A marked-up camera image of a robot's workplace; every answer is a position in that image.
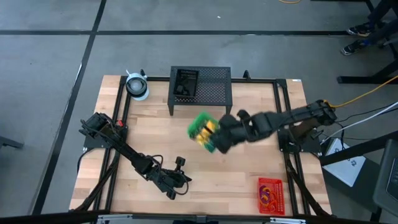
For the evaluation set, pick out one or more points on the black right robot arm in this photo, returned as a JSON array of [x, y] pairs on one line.
[[295, 116]]

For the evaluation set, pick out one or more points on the green plastic basket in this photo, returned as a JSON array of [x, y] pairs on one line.
[[194, 127]]

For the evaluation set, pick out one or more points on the black desk leg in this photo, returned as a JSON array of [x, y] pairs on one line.
[[357, 80]]

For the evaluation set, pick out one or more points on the black plastic basket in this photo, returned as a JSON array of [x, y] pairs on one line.
[[186, 82]]

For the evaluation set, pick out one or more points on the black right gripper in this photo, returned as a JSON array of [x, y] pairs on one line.
[[236, 130]]

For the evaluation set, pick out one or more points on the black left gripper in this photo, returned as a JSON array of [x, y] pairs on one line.
[[168, 182]]

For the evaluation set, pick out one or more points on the person's shoe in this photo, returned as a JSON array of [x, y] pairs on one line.
[[354, 47], [360, 30]]

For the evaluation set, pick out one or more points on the dark grey panel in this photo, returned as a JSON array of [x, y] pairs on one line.
[[387, 180]]

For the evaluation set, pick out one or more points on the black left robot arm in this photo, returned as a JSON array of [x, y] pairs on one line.
[[124, 149]]

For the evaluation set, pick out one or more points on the grey chair base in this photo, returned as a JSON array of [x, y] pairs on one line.
[[9, 141]]

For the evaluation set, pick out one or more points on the white box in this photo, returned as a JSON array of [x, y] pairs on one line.
[[345, 168]]

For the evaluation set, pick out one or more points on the black perforated metal riser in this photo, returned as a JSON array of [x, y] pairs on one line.
[[214, 90]]

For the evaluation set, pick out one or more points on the black desk beam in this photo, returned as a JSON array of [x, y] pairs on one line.
[[357, 149]]

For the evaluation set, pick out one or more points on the yellow green crayon box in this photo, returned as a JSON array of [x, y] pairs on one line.
[[208, 130]]

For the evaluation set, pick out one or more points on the red plastic basket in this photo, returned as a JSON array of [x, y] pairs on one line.
[[278, 183]]

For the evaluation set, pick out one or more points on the person's leg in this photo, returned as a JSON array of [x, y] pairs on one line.
[[384, 11], [384, 31]]

